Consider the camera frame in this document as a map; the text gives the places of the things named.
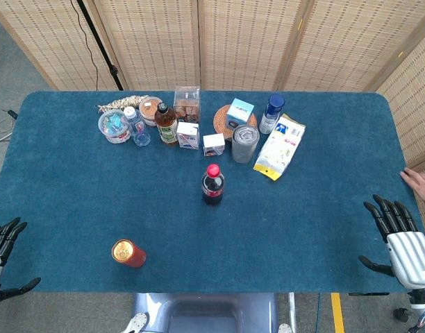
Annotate white blue milk carton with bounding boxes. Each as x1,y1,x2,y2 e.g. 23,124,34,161
176,121,201,151

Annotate clear plastic box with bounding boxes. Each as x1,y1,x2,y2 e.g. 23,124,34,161
172,85,202,123

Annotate thin black hanging cable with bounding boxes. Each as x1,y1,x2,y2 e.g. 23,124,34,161
69,0,99,92

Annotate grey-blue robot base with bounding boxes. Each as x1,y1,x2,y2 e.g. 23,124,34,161
133,292,280,333

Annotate white yellow snack package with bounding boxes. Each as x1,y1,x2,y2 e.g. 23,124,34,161
252,113,307,182

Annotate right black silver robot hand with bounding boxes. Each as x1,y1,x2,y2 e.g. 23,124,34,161
358,194,425,291

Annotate white bottle blue cap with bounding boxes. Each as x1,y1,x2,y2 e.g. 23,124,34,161
258,93,286,135

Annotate light blue cube box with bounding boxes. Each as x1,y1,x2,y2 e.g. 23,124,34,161
226,97,256,129

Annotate brown tea bottle black cap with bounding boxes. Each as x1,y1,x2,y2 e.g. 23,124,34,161
153,101,179,146

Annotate white floor cable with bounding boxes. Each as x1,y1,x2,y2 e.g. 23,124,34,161
0,114,17,147

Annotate braided beige rope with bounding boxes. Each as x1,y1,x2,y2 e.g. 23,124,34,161
95,94,149,114

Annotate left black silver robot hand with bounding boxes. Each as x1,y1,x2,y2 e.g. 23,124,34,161
0,217,42,308

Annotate white table leg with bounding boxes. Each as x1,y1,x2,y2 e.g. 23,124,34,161
287,292,298,333

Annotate cola bottle red cap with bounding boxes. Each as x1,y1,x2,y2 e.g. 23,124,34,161
201,163,226,206

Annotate black tripod stand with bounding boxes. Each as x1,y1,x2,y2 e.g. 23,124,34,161
76,0,125,92

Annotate blue carpet table cover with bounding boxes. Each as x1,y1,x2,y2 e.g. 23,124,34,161
0,90,425,296

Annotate clear water bottle white cap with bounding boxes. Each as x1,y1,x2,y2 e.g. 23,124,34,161
123,105,152,148

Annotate orange soda can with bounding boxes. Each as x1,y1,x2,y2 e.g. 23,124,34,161
111,238,147,269

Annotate round container brown contents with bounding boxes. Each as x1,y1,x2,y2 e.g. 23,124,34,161
138,96,163,127

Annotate bare human hand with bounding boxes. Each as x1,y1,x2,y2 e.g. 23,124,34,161
399,167,425,203

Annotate round clear tub of clips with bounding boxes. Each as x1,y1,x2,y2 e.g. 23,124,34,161
97,108,132,144

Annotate grey trash bag roll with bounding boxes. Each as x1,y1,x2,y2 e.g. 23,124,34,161
231,124,261,164

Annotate small white cardboard box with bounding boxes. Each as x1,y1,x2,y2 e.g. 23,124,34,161
202,133,226,158

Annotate round woven coaster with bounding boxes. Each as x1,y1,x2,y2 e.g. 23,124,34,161
213,103,258,140

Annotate black caster wheel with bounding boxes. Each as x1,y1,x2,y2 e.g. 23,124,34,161
392,307,412,322

